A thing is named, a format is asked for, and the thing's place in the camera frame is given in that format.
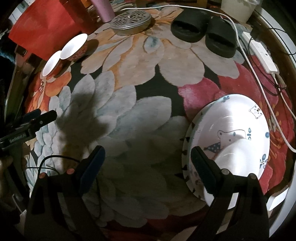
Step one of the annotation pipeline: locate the round metal perforated lid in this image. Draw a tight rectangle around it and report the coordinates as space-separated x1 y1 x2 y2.
110 10 152 36

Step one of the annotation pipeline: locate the white plastic bucket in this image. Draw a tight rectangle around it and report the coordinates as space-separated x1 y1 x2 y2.
221 0 262 23

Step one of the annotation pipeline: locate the red bowl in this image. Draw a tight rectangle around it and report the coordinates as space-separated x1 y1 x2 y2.
60 33 88 62
42 50 68 78

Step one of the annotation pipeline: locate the red bag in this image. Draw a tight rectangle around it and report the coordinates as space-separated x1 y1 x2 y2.
9 1 97 60

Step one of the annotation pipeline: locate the large leaf pattern plate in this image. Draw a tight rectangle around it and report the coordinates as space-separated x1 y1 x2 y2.
182 101 214 201

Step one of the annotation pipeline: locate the white cable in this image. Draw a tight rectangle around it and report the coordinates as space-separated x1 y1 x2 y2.
113 4 296 153

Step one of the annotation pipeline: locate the medium bear lovable plate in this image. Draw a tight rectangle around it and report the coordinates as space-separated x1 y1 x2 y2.
189 94 270 178

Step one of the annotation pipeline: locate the white power strip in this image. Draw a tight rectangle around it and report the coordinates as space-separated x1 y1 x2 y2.
242 32 278 74

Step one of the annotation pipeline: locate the pink cylindrical cup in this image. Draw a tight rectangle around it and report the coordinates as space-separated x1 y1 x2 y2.
91 0 115 23

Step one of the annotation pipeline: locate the white furniture edge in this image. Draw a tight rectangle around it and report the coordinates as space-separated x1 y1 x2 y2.
266 186 290 211

